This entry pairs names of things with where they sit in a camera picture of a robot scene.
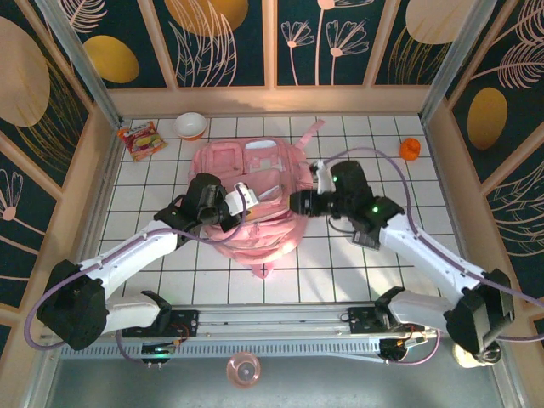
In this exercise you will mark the small controller board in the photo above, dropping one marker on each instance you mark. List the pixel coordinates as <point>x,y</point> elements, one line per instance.
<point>157,350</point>
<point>399,348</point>

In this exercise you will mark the pink plastic cup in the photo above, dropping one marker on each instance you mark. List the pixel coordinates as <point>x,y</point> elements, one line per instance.
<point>243,370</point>

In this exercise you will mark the red snack packet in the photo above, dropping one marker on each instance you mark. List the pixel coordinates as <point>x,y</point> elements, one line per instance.
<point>142,140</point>

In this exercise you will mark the wall panel with yellow oval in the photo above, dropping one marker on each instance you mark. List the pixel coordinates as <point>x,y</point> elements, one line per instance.
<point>127,25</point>

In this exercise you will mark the orange squishy toy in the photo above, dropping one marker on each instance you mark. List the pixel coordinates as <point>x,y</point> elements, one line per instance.
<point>410,149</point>

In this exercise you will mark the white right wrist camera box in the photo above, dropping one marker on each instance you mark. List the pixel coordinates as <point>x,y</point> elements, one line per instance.
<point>324,178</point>

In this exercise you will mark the aluminium frame post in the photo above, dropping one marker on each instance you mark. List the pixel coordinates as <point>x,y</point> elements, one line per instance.
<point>455,64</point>
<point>83,64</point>

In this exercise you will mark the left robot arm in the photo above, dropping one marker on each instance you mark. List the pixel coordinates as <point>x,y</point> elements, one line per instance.
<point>127,259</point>

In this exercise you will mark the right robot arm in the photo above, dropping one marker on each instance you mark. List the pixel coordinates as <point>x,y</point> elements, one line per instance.
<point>425,255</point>

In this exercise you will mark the white and orange bowl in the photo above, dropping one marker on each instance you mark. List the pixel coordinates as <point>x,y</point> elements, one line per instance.
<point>190,124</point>

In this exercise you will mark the pink school backpack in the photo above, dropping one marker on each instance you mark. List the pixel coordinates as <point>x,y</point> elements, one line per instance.
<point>263,238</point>

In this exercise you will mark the aluminium mounting rail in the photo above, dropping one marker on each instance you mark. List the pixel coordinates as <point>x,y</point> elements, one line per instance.
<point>276,319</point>

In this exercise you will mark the wall panel with flower print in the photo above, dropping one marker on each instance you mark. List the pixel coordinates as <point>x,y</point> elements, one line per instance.
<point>323,42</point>

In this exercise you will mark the small dark rectangular case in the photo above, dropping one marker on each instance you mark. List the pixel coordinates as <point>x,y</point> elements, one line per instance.
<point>363,240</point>

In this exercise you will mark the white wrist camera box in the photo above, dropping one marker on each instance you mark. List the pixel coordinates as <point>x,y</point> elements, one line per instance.
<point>242,200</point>
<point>324,178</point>

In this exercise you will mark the white bottle with black cap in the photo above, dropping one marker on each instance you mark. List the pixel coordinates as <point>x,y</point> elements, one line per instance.
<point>465,360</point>

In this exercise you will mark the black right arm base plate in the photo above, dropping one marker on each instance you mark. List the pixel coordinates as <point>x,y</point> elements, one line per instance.
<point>361,321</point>

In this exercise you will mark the wall panel with leaf print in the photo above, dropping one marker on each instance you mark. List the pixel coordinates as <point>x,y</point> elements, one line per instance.
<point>212,42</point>

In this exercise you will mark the wall panel with beige oval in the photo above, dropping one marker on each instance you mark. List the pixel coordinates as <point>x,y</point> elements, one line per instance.
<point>416,42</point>

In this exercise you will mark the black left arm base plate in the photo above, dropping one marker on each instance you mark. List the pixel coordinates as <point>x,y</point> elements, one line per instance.
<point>187,323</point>

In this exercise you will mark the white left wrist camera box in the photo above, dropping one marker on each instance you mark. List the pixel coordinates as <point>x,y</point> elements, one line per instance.
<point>242,200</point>

